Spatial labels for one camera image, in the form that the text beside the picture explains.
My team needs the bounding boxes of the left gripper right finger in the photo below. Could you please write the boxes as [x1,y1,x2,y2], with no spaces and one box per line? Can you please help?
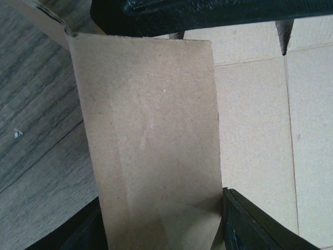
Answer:
[223,188,318,249]

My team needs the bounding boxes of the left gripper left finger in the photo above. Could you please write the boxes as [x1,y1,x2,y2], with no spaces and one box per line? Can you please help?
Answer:
[27,197,108,249]

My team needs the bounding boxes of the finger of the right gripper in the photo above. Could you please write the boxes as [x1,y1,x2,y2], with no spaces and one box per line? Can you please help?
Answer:
[90,0,332,37]

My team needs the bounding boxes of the cardboard box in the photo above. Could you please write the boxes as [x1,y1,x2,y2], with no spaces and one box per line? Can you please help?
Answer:
[12,1,332,249]

